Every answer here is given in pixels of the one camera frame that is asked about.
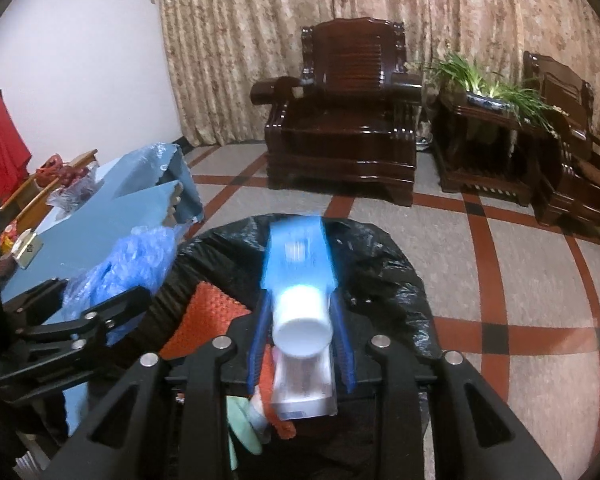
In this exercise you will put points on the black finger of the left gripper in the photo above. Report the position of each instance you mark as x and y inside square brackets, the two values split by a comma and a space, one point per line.
[114, 318]

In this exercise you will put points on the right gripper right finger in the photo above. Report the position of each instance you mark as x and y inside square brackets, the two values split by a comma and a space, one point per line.
[474, 432]

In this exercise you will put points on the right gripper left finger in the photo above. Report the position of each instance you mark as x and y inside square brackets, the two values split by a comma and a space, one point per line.
[162, 408]

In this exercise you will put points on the blue plastic bag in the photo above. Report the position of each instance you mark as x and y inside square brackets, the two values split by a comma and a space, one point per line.
[142, 258]

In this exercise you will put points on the green rubber glove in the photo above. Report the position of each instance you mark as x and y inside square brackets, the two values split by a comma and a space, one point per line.
[247, 425]

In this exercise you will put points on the blue white tube package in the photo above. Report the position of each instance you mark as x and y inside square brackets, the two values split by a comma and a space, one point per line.
[298, 273]

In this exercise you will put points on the orange foam net sleeve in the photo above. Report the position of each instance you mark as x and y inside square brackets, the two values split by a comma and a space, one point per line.
[208, 315]

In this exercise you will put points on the black trash bag bin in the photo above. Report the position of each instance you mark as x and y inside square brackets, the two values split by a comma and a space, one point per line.
[374, 279]

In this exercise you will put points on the white tissue box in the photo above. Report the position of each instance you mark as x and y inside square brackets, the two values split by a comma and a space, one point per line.
[26, 247]

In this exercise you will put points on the red snack packets dish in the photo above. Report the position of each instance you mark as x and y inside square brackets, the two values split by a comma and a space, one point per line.
[8, 238]

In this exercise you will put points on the glass fruit bowl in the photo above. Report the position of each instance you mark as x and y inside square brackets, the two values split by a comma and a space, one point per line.
[72, 197]

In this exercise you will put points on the wooden sideboard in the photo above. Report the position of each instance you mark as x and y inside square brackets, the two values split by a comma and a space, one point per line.
[27, 205]

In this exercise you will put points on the blue tablecloth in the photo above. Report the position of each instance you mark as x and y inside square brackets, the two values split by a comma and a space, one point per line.
[148, 192]

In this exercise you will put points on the red apples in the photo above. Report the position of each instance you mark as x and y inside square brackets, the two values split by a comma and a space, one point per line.
[67, 175]

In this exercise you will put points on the red lantern ornament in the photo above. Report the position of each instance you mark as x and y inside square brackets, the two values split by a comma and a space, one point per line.
[48, 173]

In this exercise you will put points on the red cloth cover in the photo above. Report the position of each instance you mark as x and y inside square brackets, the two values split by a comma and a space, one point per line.
[0, 145]

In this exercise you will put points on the dark wooden armchair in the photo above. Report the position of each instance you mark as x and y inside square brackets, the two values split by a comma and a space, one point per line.
[351, 115]
[568, 158]

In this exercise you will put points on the dark wooden side table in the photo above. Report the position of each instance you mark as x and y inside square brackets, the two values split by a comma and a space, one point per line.
[479, 145]

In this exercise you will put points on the beige patterned curtain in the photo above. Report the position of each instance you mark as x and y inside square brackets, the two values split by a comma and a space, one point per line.
[217, 50]

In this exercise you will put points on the green potted plant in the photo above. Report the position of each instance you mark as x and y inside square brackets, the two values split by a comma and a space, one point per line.
[461, 82]

